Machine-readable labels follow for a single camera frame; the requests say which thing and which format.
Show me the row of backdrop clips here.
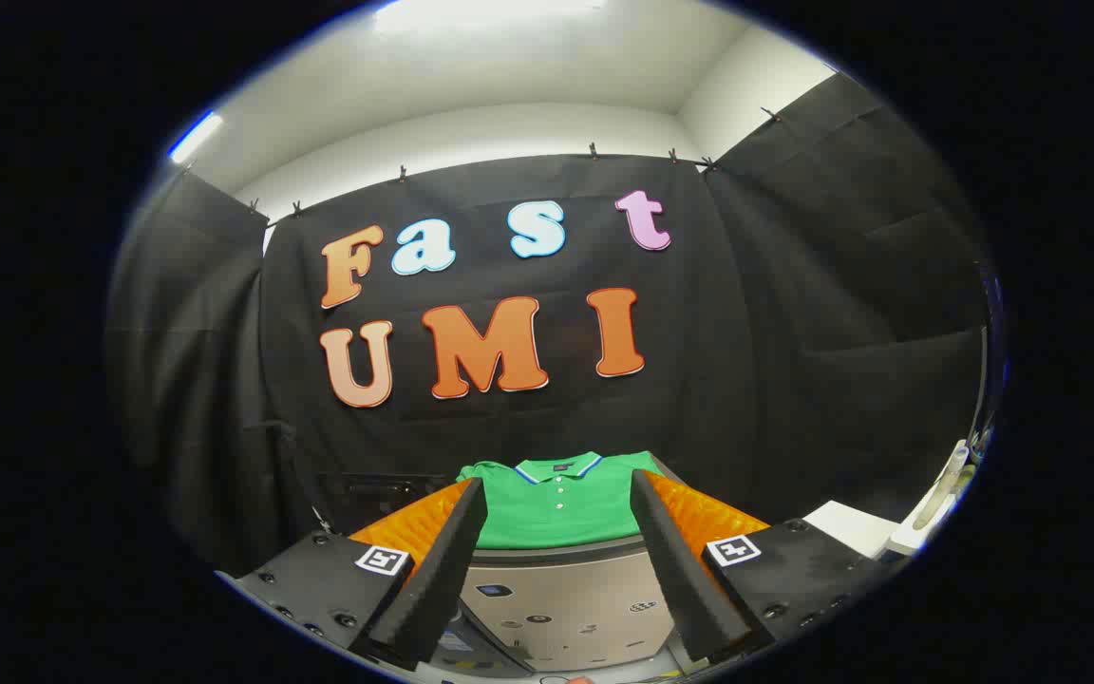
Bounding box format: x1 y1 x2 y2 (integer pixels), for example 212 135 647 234
245 106 785 218

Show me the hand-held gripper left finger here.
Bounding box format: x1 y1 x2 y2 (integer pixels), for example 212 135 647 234
215 477 489 671

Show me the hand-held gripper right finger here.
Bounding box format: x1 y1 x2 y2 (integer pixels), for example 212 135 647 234
630 468 899 664

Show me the ceiling light strip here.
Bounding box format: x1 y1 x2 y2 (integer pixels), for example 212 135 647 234
167 111 225 164

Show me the green polo shirt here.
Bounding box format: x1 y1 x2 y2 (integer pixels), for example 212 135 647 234
457 450 664 550

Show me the white flat box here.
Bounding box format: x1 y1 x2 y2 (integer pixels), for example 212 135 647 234
803 500 895 559

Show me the white plastic object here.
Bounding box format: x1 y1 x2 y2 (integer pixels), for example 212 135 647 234
889 439 973 558

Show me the ceiling light panel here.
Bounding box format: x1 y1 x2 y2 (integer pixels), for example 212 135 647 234
371 0 610 35

